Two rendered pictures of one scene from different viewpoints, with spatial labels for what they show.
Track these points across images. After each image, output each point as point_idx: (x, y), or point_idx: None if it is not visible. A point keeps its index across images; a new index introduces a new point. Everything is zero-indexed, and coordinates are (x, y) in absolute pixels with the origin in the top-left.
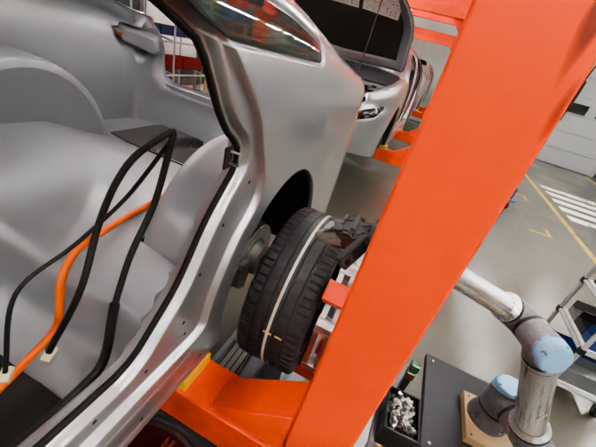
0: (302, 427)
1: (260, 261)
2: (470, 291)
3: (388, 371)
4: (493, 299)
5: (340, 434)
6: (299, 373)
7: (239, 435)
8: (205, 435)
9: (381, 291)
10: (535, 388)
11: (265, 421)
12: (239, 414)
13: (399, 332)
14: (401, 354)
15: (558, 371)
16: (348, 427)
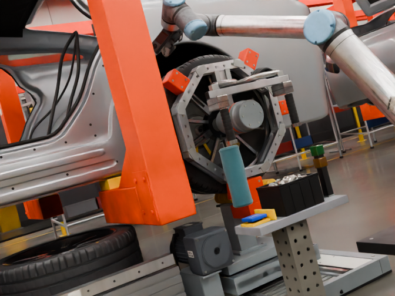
0: (126, 140)
1: (194, 128)
2: (261, 27)
3: (113, 51)
4: (285, 23)
5: (129, 122)
6: (241, 216)
7: (125, 193)
8: (123, 219)
9: (94, 13)
10: (347, 71)
11: (126, 164)
12: (122, 175)
13: (104, 25)
14: (109, 36)
15: (325, 34)
16: (127, 111)
